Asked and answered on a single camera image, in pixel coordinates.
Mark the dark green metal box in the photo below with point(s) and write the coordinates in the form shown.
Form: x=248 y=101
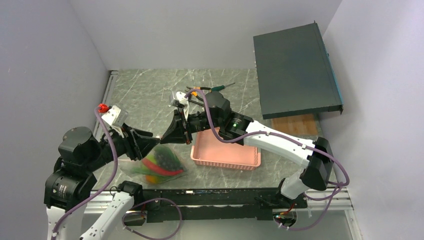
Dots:
x=295 y=74

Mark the dark grape bunch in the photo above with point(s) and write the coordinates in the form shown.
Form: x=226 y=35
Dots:
x=167 y=159

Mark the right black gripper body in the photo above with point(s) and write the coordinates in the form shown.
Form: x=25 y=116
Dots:
x=197 y=122

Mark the black hammer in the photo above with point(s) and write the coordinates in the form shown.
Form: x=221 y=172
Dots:
x=201 y=104

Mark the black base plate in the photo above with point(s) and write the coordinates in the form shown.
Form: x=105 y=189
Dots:
x=217 y=203

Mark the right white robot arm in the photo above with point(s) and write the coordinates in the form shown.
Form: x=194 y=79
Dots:
x=313 y=157

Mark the red chili pepper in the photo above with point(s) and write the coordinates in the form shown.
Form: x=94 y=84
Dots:
x=157 y=169

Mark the pink plastic basket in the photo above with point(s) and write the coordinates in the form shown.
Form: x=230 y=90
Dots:
x=208 y=151

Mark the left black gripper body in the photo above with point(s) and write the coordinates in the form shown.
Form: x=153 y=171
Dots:
x=125 y=144

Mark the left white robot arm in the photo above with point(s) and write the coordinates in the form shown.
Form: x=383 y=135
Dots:
x=68 y=188

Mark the aluminium frame rail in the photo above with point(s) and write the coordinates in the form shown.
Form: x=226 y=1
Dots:
x=124 y=207

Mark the wooden board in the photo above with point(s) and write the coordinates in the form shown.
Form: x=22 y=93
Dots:
x=296 y=125

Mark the clear zip top bag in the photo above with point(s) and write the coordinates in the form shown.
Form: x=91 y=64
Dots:
x=126 y=164

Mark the green handled screwdriver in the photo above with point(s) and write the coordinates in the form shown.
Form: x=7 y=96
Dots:
x=221 y=87

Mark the green red mango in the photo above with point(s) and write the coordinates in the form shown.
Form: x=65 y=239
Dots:
x=155 y=179

